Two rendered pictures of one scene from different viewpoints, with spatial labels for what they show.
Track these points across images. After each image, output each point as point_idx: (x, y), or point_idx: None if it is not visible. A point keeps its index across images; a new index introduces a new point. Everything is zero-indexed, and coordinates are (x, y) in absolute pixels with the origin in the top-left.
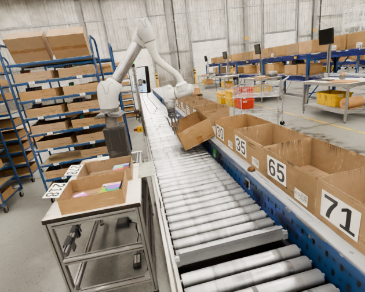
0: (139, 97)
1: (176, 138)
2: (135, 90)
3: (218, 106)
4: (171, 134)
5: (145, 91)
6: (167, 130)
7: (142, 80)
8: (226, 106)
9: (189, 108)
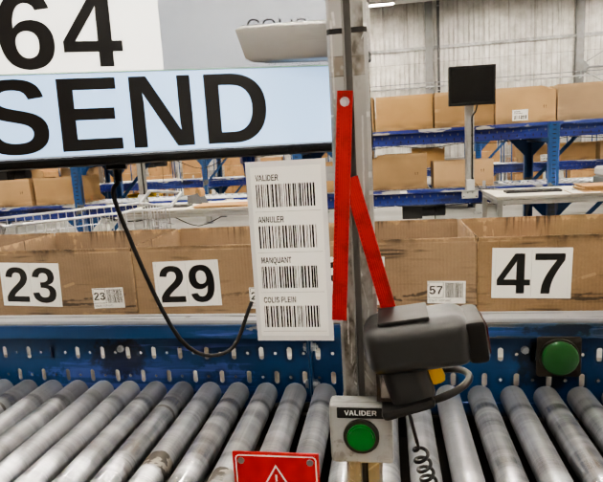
0: (372, 184)
1: (581, 433)
2: (368, 102)
3: (479, 231)
4: (462, 438)
5: (315, 135)
6: (319, 442)
7: (305, 23)
8: (583, 217)
9: (385, 264)
